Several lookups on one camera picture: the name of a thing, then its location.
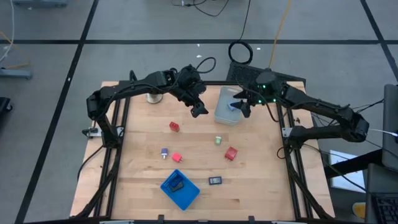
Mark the yellow object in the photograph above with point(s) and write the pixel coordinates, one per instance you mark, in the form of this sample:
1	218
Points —
359	210

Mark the black desk beam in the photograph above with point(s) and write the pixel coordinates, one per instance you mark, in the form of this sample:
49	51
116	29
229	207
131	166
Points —
354	165

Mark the small purple plug adapter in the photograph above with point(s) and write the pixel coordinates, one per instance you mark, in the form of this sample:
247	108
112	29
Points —
164	152

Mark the white bulb brass base lamp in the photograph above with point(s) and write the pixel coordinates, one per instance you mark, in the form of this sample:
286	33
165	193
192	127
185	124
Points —
154	99

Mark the white paper sheet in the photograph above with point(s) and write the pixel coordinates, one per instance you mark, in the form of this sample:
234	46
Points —
351	185

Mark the silver mounting bracket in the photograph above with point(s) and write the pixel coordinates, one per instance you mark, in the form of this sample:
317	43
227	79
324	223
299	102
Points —
286	132
93	132

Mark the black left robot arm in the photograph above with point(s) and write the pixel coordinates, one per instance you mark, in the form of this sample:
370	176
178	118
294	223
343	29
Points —
133	87

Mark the black mesh panel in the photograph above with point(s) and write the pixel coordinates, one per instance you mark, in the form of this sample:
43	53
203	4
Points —
242	73

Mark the pink-red cube charger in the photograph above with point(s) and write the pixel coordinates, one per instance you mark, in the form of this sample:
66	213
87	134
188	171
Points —
177	157

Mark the grey floor bar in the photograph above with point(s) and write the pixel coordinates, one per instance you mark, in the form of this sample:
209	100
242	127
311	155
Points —
15	73

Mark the black table edge clip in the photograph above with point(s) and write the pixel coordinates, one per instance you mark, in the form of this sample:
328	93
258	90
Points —
251	218
160	217

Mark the black aluminium table frame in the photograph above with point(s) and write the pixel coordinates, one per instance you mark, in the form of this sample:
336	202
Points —
214	83

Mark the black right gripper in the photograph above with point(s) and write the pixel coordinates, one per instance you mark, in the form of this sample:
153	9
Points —
255	97

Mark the grey floor platform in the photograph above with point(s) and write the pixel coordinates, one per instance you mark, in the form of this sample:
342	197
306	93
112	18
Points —
40	3

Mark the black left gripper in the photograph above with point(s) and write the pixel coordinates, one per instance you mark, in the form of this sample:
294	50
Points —
191	96

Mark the black floor equipment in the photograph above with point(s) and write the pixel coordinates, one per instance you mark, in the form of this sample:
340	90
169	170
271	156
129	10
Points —
3	107

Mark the blue digital timer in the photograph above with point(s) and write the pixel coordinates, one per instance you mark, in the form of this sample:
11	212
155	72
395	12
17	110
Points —
175	182

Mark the small green charger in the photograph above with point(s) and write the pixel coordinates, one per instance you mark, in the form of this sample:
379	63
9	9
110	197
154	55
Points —
218	140

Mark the small dark red charger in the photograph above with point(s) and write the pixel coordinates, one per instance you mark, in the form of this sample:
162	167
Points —
174	126

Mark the grey plastic bin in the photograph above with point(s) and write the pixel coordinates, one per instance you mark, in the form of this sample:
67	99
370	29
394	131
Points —
225	116

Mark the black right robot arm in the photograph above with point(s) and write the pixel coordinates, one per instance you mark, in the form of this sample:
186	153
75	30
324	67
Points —
317	109

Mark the large red charger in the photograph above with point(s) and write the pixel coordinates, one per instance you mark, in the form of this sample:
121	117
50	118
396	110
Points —
231	153

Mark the black keyboard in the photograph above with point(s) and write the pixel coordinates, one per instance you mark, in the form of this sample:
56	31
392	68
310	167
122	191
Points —
387	210

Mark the dark navy digital timer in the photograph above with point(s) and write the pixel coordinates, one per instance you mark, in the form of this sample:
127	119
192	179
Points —
215	180

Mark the light blue charger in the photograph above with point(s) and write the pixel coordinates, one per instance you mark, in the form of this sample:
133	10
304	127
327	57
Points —
231	106

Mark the grey monitor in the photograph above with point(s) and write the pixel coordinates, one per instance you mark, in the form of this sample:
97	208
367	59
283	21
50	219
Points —
391	124

